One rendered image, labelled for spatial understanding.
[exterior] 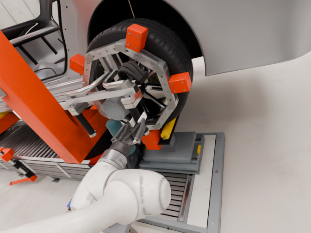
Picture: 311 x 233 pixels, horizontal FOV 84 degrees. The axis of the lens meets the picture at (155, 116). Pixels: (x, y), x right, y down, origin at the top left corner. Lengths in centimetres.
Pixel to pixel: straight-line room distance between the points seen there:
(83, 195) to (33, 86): 78
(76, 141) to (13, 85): 47
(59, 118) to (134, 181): 87
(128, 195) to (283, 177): 121
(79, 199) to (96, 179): 6
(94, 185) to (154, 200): 19
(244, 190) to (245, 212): 15
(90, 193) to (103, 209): 15
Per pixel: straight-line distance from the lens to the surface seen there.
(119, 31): 95
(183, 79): 83
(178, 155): 137
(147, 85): 103
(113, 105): 87
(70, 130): 126
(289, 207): 138
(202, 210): 128
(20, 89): 114
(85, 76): 109
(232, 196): 139
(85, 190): 55
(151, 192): 43
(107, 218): 41
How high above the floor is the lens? 122
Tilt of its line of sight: 32 degrees down
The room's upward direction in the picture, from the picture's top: 24 degrees counter-clockwise
